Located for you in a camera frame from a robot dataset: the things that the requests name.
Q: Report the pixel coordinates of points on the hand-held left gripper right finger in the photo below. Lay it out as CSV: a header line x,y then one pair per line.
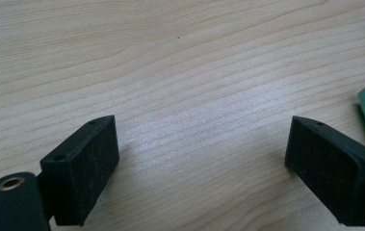
x,y
334,176

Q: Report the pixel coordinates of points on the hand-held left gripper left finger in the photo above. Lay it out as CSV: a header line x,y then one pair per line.
x,y
83,173

